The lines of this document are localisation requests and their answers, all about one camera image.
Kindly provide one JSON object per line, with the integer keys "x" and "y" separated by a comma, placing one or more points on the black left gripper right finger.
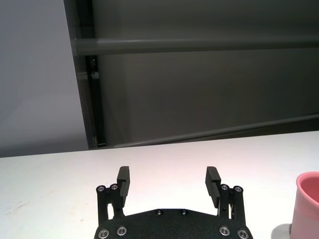
{"x": 211, "y": 186}

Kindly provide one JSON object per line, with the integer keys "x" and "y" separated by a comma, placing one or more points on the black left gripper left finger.
{"x": 123, "y": 184}

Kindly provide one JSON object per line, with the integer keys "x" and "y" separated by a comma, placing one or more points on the pink plastic cup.
{"x": 306, "y": 211}

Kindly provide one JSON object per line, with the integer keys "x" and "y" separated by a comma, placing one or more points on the dark vertical frame post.
{"x": 84, "y": 74}

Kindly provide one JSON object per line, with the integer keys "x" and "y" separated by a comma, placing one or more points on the thick grey wall rail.
{"x": 199, "y": 44}

